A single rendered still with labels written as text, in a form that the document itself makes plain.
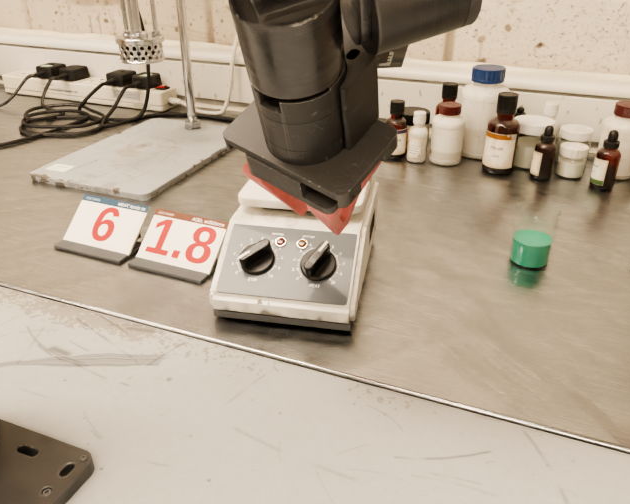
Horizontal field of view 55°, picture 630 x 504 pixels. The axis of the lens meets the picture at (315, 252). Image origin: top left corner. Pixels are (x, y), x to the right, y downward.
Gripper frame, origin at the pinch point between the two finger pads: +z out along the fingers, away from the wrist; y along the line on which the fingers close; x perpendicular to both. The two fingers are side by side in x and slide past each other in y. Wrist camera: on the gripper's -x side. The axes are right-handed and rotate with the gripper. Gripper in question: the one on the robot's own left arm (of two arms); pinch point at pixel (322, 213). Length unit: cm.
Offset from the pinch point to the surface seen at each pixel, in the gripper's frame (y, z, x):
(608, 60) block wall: -6, 28, -60
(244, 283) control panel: 5.0, 7.1, 6.1
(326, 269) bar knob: -0.3, 6.9, 1.1
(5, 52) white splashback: 104, 40, -19
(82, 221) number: 29.3, 13.6, 8.0
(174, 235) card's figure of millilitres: 18.0, 12.4, 4.1
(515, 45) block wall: 7, 28, -57
